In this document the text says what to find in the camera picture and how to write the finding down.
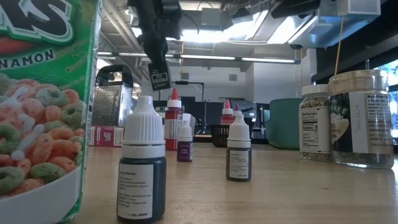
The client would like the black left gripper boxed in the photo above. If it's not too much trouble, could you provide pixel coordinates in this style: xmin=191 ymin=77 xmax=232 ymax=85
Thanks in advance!
xmin=126 ymin=0 xmax=183 ymax=68

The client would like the red food colouring bottle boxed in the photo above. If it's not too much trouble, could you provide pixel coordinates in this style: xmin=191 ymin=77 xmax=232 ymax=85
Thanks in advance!
xmin=220 ymin=99 xmax=235 ymax=126
xmin=164 ymin=88 xmax=185 ymax=152

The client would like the long linear ceiling light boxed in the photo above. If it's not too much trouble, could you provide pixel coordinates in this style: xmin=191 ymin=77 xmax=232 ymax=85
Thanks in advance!
xmin=96 ymin=51 xmax=302 ymax=65

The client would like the dark background workstation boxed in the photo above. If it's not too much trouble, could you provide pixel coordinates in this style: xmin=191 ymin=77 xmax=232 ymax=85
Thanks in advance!
xmin=183 ymin=96 xmax=268 ymax=139

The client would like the pink snack box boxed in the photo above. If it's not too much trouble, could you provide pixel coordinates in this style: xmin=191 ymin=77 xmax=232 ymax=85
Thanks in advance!
xmin=88 ymin=125 xmax=125 ymax=147

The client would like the small black plastic basket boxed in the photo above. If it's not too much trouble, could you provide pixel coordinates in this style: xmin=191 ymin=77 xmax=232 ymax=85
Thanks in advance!
xmin=209 ymin=123 xmax=231 ymax=148

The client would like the small purple dropper bottle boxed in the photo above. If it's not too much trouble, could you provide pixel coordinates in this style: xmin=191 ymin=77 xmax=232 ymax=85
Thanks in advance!
xmin=177 ymin=120 xmax=194 ymax=163

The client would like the green cereal box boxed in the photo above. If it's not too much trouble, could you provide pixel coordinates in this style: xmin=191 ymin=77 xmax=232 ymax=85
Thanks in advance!
xmin=0 ymin=0 xmax=104 ymax=224

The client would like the teal plastic bin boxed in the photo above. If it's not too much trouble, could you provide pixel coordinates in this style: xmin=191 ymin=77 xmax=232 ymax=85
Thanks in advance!
xmin=266 ymin=98 xmax=304 ymax=151

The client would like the white-lidded spice jar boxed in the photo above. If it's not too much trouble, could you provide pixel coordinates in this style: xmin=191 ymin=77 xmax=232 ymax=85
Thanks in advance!
xmin=298 ymin=83 xmax=332 ymax=162

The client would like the black background gantry frame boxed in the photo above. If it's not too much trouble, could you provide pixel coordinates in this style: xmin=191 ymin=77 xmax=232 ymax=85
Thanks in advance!
xmin=169 ymin=80 xmax=205 ymax=102

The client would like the metal box grater black handle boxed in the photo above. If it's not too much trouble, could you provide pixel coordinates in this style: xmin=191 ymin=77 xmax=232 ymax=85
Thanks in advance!
xmin=92 ymin=64 xmax=135 ymax=128

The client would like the pale overhead duct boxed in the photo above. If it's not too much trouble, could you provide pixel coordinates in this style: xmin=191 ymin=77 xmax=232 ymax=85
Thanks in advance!
xmin=287 ymin=0 xmax=382 ymax=50

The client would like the yellow hanging cord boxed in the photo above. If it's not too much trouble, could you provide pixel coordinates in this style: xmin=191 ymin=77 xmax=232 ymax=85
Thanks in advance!
xmin=334 ymin=15 xmax=346 ymax=76

